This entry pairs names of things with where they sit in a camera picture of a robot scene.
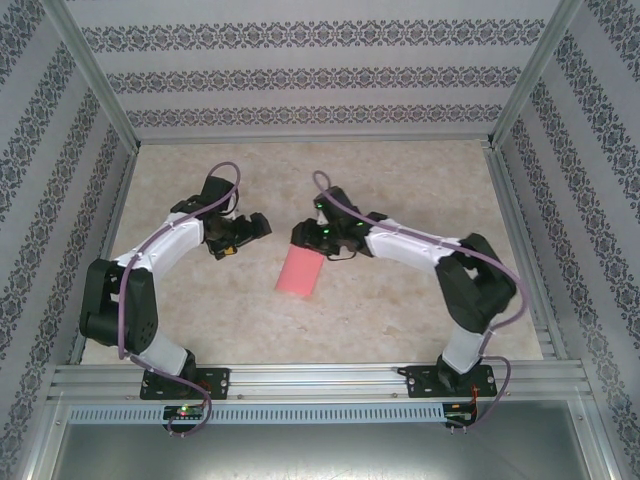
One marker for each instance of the pink cloth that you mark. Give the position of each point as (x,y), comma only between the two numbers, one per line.
(300,272)

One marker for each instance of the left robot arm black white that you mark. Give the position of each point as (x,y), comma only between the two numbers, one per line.
(120,310)

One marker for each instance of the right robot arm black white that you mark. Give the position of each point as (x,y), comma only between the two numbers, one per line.
(475,295)

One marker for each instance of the grey metal sheet panel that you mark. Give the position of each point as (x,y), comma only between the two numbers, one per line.
(320,455)

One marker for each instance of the left controller board green light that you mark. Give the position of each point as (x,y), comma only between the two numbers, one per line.
(185,411)

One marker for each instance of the right controller board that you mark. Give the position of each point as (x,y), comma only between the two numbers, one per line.
(460,411)

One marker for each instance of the aluminium side rail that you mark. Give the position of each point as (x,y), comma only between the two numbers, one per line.
(520,250)
(106,250)

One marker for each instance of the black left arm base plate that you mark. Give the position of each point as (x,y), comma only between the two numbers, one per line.
(217,382)

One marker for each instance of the aluminium mounting rail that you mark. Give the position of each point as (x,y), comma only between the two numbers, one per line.
(320,382)

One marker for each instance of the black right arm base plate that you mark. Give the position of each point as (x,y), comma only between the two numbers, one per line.
(420,382)

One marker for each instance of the aluminium frame post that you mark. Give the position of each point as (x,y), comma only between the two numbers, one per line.
(534,70)
(93,70)

